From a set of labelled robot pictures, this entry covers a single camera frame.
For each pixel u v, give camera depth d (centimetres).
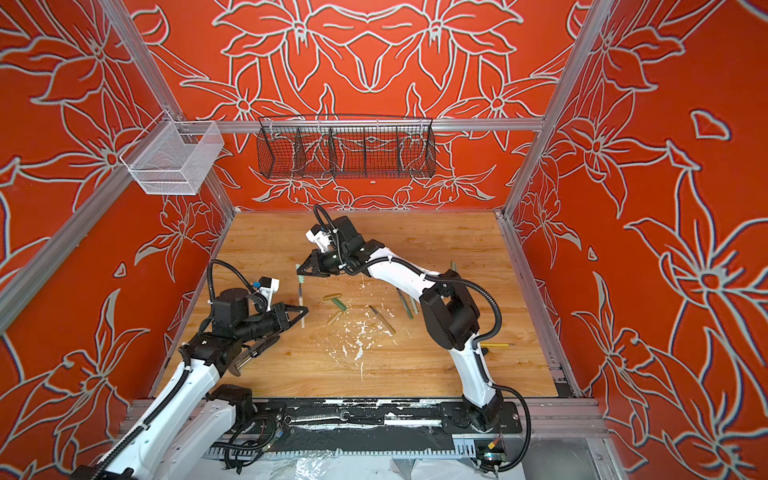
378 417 74
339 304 93
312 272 76
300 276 79
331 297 95
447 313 52
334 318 90
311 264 77
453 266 103
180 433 48
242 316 62
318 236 79
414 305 92
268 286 73
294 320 75
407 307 92
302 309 76
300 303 77
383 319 90
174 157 92
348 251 70
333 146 100
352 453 70
